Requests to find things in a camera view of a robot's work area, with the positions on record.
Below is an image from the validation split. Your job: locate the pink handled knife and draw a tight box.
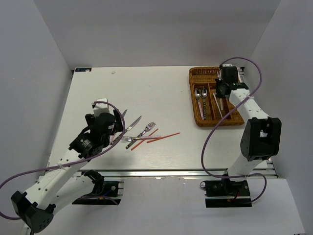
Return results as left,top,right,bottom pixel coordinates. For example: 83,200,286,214
110,109,127,144

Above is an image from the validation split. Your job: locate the dark handled knife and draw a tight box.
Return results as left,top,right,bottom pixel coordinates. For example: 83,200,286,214
125,116,142,133

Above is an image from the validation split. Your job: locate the pink handled fork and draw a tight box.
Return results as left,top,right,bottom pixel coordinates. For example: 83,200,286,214
121,136,161,142

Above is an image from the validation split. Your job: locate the dark handled spoon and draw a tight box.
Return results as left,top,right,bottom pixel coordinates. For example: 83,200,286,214
201,87,207,120

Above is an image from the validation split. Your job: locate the pink handled spoon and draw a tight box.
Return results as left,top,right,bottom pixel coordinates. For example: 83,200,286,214
195,88,204,120

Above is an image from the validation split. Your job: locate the dark handled fork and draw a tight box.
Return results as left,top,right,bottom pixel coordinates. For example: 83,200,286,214
125,122,156,149

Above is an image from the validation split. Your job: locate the orange chopstick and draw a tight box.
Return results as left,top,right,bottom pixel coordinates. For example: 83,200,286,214
147,132,180,143
131,128,158,151

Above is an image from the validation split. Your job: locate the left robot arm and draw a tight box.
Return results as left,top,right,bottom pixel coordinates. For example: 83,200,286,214
11,110,123,234

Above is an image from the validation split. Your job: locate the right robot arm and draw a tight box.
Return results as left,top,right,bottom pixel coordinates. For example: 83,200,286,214
216,64,282,195

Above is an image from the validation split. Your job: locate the wicker cutlery tray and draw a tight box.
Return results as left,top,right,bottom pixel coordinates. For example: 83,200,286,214
189,66,234,127

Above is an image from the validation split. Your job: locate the blue label sticker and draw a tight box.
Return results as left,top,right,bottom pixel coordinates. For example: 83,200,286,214
74,68,92,72

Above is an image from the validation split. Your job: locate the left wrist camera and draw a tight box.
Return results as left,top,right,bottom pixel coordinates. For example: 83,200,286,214
92,103,110,118

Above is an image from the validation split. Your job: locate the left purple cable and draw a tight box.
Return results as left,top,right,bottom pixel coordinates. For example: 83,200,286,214
0,101,127,220

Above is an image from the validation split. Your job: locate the purple cable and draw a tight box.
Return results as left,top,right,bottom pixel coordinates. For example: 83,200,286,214
201,57,268,203
0,101,127,220

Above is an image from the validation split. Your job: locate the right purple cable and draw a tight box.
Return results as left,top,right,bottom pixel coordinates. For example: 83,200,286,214
201,57,268,203

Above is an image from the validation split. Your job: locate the aluminium table rail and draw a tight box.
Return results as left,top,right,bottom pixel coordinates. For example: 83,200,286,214
74,169,277,177

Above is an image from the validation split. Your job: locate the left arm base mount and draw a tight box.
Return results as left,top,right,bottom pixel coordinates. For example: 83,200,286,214
72,170,124,206

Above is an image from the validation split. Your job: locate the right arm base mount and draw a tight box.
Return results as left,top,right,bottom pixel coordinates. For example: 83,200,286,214
200,179,252,208

